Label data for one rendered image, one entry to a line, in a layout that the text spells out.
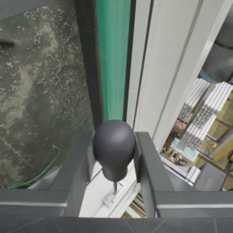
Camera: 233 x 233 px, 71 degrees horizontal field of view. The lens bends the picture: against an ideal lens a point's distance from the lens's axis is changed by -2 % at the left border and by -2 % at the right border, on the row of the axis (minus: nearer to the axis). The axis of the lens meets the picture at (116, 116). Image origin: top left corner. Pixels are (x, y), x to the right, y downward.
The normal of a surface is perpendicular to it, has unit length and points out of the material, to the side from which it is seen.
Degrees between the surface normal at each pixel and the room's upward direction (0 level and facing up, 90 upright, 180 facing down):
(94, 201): 90
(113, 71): 0
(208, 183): 90
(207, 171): 90
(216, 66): 90
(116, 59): 0
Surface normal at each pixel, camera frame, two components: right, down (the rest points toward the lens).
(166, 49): -0.64, 0.62
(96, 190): 0.00, -0.60
